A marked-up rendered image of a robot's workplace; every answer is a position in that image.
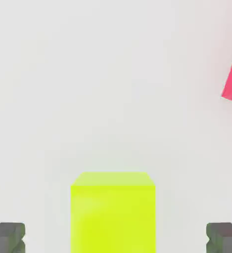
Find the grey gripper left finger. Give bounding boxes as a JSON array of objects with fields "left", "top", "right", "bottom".
[{"left": 0, "top": 222, "right": 26, "bottom": 253}]

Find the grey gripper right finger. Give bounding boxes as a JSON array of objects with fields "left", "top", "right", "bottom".
[{"left": 206, "top": 222, "right": 232, "bottom": 253}]

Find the small yellow cube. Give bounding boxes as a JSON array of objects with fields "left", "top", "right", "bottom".
[{"left": 70, "top": 171, "right": 156, "bottom": 253}]

